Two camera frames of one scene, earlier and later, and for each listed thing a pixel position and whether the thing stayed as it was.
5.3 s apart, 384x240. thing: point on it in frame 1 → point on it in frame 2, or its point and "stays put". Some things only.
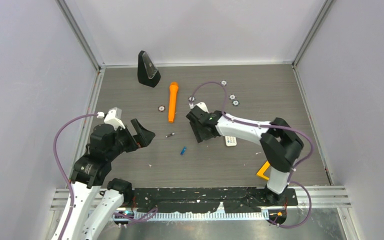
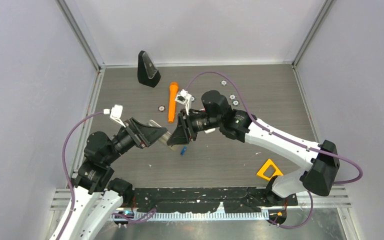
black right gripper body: x=201 y=135 → x=189 y=125
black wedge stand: x=148 y=73 stays put
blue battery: x=183 y=150 stays put
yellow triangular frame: x=260 y=172 stays put
